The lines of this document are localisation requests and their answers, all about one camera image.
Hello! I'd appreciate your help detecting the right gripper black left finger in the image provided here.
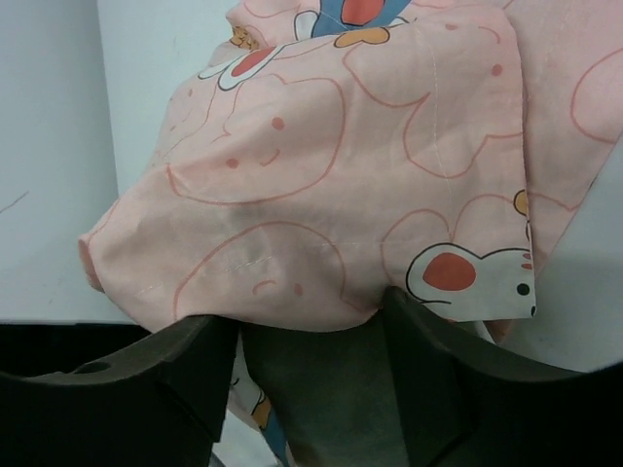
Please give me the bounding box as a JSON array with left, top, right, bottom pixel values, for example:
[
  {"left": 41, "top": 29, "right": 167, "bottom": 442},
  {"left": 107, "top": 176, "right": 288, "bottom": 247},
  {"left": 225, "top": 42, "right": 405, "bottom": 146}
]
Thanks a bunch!
[{"left": 1, "top": 316, "right": 238, "bottom": 466}]

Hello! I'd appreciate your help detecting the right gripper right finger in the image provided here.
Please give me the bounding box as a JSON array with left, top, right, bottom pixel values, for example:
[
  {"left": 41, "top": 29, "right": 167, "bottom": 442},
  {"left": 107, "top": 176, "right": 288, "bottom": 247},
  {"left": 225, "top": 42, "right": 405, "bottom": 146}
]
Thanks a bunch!
[{"left": 380, "top": 287, "right": 622, "bottom": 466}]

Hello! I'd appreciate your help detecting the pink cartoon print pillowcase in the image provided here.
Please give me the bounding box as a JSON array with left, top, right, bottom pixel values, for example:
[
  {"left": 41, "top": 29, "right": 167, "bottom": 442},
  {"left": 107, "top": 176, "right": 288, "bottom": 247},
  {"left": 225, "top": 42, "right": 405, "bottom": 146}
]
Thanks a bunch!
[{"left": 77, "top": 0, "right": 623, "bottom": 458}]

